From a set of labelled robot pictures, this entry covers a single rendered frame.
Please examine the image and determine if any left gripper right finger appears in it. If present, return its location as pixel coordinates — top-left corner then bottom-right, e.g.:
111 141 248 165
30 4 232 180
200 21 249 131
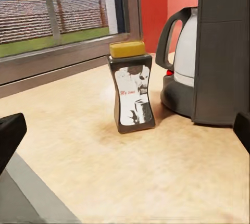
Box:
233 112 250 154

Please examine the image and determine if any bottle of coffee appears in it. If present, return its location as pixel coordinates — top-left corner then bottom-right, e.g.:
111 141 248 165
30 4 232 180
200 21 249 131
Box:
106 40 155 132

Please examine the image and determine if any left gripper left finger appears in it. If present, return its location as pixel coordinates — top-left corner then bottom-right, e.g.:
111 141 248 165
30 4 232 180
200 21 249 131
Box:
0 113 27 175

